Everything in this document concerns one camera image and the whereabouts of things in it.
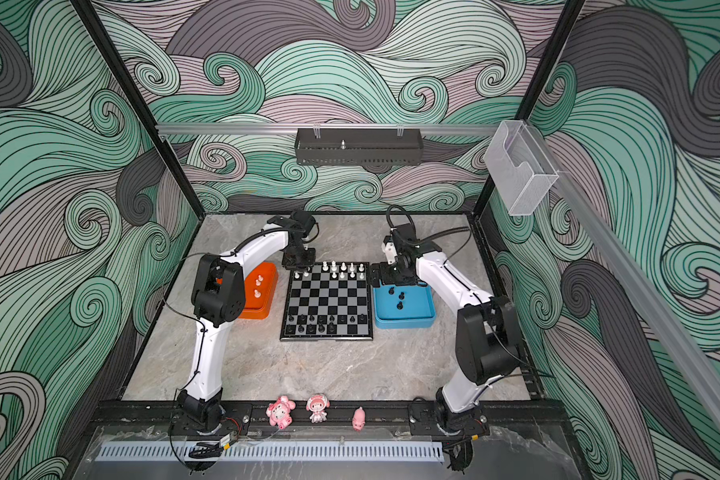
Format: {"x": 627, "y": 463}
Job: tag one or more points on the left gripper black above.
{"x": 310, "y": 262}

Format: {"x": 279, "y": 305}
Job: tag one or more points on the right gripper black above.
{"x": 386, "y": 276}

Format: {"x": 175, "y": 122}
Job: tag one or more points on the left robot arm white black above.
{"x": 218, "y": 297}

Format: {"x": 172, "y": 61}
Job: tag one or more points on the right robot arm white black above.
{"x": 486, "y": 340}

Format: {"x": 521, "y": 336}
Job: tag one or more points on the blue plastic bin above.
{"x": 418, "y": 313}

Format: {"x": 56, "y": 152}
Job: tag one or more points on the orange plastic bin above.
{"x": 260, "y": 286}

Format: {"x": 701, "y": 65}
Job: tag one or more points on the black white chessboard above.
{"x": 333, "y": 301}

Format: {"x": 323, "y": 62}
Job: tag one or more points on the black hanging tray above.
{"x": 344, "y": 147}

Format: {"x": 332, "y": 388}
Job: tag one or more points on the pink hat doll figurine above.
{"x": 317, "y": 406}

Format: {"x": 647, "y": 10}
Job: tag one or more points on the small pink pig figurine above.
{"x": 358, "y": 419}

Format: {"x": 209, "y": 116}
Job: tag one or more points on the pink big-eared figurine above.
{"x": 279, "y": 412}

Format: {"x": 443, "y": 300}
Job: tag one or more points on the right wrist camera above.
{"x": 396, "y": 243}

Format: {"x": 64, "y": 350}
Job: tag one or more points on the aluminium rail back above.
{"x": 252, "y": 128}

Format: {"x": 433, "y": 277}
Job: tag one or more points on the aluminium rail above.
{"x": 590, "y": 206}
{"x": 252, "y": 128}

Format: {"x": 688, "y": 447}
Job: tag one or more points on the clear plastic wall box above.
{"x": 521, "y": 165}

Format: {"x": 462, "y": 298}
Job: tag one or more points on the white slotted cable duct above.
{"x": 278, "y": 451}

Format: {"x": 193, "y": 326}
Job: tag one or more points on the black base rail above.
{"x": 417, "y": 417}

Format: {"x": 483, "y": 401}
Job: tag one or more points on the aluminium rail right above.
{"x": 590, "y": 206}

